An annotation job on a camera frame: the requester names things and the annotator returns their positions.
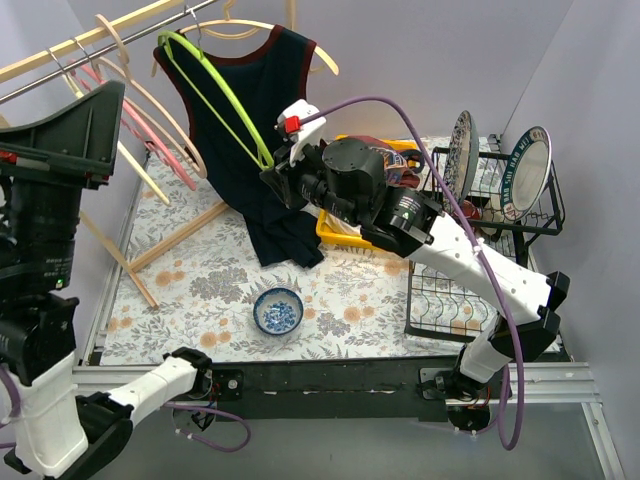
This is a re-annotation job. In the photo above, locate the cream plastic hanger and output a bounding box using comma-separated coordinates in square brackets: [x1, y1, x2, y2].
[46, 48, 170, 205]

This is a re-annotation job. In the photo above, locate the pink plastic hanger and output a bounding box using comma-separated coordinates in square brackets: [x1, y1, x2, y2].
[80, 60, 196, 191]

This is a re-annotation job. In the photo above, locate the cream white tank top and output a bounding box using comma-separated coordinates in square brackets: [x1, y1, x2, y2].
[325, 215, 360, 236]

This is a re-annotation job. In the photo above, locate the navy maroon tank top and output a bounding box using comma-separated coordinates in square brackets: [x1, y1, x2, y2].
[153, 25, 324, 268]

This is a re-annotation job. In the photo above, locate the red teal tank top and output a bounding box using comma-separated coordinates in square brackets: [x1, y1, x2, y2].
[350, 135, 426, 189]

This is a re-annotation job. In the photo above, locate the beige wooden hanger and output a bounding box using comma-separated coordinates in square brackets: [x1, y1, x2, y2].
[149, 0, 340, 77]

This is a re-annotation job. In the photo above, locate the lime green hanger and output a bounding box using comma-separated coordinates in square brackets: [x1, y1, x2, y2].
[157, 30, 275, 171]

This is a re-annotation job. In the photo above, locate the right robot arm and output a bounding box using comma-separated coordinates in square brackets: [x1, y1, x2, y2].
[260, 137, 570, 398]

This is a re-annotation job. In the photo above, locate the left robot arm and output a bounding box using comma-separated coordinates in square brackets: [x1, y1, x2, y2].
[1, 81, 213, 479]

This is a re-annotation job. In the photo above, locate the yellow plastic bin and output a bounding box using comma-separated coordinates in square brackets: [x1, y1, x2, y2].
[316, 139, 419, 249]

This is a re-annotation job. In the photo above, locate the wooden clothes rack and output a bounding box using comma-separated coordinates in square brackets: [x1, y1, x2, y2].
[0, 0, 296, 309]

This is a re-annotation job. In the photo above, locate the blue white ceramic bowl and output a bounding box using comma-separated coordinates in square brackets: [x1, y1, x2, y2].
[253, 287, 304, 336]

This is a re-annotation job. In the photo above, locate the floral tablecloth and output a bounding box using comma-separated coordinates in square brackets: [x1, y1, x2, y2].
[99, 134, 561, 366]

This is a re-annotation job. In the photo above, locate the floral patterned plate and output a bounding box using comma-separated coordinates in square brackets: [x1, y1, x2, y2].
[443, 110, 479, 212]

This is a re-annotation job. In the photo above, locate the red patterned bowl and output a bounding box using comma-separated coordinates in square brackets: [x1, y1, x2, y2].
[459, 200, 482, 233]

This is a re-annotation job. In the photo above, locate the green rimmed white plate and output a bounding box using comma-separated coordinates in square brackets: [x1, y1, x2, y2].
[500, 126, 552, 222]

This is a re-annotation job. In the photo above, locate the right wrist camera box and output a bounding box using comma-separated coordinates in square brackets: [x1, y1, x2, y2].
[276, 99, 327, 166]

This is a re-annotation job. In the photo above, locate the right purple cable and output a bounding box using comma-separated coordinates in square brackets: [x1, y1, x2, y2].
[299, 95, 526, 451]

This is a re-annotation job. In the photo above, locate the black wire dish rack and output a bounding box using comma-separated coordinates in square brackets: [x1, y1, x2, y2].
[405, 138, 566, 343]

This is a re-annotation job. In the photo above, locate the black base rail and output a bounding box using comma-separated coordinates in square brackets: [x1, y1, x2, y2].
[211, 356, 455, 422]

